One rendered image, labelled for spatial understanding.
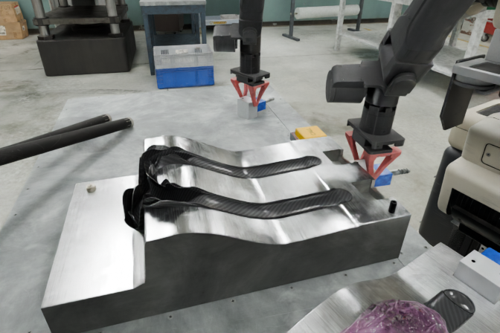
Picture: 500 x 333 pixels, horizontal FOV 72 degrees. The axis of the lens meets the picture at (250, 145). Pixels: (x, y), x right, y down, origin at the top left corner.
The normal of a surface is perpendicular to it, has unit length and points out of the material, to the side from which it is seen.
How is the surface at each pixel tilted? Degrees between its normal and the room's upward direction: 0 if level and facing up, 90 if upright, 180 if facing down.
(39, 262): 0
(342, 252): 90
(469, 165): 8
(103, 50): 90
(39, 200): 0
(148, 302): 90
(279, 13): 90
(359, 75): 37
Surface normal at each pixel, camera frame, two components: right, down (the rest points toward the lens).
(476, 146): -0.84, 0.37
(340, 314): -0.12, -0.83
